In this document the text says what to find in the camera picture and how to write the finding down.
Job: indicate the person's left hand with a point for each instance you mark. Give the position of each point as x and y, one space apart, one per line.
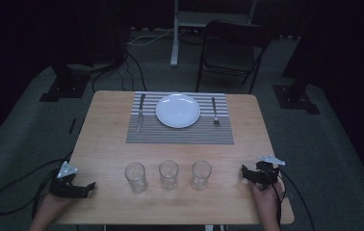
54 205

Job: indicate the silver table knife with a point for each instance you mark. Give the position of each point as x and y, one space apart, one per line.
140 118

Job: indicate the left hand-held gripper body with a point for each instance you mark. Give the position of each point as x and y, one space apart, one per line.
64 187

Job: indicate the black stand base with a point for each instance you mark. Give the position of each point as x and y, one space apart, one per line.
295 97
66 88

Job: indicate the person's right hand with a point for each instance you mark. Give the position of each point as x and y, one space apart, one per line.
265 200

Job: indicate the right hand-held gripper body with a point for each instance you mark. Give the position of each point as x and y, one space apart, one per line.
266 174

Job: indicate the silver fork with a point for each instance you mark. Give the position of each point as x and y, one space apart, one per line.
215 110

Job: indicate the small black floor object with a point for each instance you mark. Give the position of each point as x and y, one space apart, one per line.
72 126

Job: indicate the white metal stand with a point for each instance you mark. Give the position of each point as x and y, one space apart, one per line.
175 38

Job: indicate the white round plate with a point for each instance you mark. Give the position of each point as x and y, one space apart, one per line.
177 110

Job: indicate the clear drinking glass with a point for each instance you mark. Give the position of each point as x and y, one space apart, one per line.
201 175
135 178
168 175

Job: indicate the black folding chair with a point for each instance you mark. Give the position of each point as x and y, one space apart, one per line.
231 54

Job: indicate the grey striped placemat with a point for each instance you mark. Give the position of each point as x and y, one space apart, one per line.
176 136

